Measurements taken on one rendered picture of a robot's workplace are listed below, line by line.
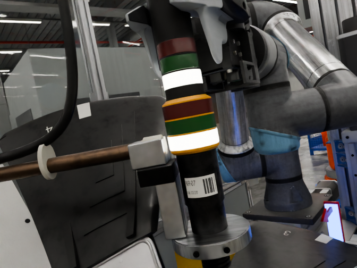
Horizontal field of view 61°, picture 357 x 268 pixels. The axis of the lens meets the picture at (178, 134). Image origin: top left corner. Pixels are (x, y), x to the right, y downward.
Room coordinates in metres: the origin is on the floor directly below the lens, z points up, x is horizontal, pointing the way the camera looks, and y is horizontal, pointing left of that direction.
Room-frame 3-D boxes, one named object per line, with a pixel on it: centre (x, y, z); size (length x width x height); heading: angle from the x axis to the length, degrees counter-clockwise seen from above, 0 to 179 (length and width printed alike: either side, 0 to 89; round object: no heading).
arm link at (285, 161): (0.99, -0.31, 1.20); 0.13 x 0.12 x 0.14; 87
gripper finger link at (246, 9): (0.31, -0.07, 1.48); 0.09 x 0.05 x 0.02; 158
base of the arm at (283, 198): (0.99, -0.31, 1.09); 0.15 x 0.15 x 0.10
